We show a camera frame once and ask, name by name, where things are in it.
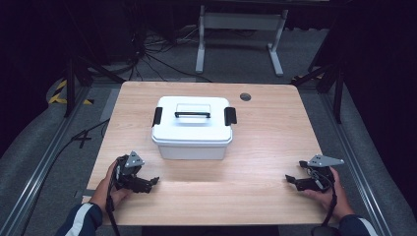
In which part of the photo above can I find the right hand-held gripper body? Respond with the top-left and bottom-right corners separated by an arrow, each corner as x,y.
298,154 -> 345,193

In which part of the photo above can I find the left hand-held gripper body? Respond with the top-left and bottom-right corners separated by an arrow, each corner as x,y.
112,150 -> 146,193

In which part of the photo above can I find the white plastic storage box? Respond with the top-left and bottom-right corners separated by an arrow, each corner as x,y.
156,137 -> 231,161

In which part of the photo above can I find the black box latch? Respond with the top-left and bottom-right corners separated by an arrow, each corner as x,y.
223,106 -> 238,127
151,106 -> 164,128

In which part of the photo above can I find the white storage box lid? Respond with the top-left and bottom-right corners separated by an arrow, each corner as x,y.
150,95 -> 234,148

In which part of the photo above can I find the black lid handle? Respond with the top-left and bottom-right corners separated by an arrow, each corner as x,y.
174,111 -> 211,119

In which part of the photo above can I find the person's right hand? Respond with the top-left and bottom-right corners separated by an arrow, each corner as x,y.
301,166 -> 356,221

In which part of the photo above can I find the person's left hand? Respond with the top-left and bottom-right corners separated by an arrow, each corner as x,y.
89,159 -> 133,214

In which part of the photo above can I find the black tripod stand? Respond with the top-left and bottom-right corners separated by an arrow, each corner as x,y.
62,53 -> 127,118
290,60 -> 346,125

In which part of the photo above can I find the yellow black floor tape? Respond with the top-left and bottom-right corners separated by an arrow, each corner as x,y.
47,79 -> 95,106

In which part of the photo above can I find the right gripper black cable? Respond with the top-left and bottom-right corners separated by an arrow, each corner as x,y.
308,165 -> 339,228

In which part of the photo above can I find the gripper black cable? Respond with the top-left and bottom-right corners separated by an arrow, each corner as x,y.
105,159 -> 122,236
308,165 -> 339,228

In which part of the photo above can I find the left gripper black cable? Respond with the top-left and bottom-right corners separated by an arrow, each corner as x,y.
105,159 -> 122,236

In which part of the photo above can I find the aluminium floor rail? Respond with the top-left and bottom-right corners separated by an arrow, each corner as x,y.
0,86 -> 92,236
319,91 -> 396,236

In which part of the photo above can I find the thin black floor cable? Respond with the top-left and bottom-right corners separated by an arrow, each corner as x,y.
19,118 -> 111,236

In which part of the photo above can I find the tangle of black floor cables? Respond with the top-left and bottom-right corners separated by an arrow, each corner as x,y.
126,23 -> 214,84

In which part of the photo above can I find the white metal desk frame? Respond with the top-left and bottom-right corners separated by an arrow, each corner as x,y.
195,4 -> 290,79

